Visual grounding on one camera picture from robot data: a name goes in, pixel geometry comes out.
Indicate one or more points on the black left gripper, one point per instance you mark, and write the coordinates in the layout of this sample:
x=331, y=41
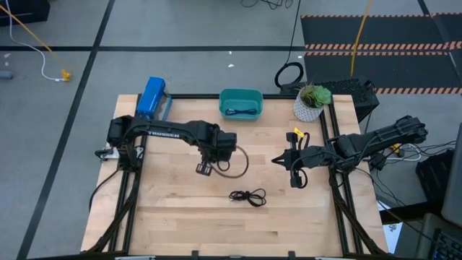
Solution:
x=223, y=144

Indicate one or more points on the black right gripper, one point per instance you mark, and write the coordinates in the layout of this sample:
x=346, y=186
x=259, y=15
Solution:
x=303, y=157

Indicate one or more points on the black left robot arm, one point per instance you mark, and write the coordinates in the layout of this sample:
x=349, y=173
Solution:
x=162, y=130

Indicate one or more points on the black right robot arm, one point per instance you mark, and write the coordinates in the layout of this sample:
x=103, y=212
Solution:
x=379, y=137

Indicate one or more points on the white patterned plant pot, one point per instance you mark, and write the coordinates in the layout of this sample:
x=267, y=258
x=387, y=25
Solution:
x=306, y=112

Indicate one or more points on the green succulent plant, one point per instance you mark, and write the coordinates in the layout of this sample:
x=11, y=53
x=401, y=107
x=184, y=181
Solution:
x=317, y=95

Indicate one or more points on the teal plastic bin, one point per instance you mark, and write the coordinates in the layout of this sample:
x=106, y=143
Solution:
x=240, y=97

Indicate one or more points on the blue game controller box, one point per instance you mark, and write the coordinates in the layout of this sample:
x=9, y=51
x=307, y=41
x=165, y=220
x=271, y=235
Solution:
x=151, y=95

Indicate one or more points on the black hazard-striped floor mat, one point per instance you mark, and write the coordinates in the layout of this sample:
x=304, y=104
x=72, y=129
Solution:
x=379, y=68

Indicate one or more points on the grey monitor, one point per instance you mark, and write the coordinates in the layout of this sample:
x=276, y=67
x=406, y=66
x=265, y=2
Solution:
x=455, y=180

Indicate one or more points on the black keyboard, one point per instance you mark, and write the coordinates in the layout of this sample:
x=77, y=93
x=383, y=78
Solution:
x=447, y=247

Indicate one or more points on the black floor box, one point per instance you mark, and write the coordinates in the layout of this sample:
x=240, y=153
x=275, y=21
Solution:
x=21, y=11

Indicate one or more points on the black aluminium table frame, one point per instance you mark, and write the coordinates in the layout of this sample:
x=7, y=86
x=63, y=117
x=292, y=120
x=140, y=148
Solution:
x=341, y=202

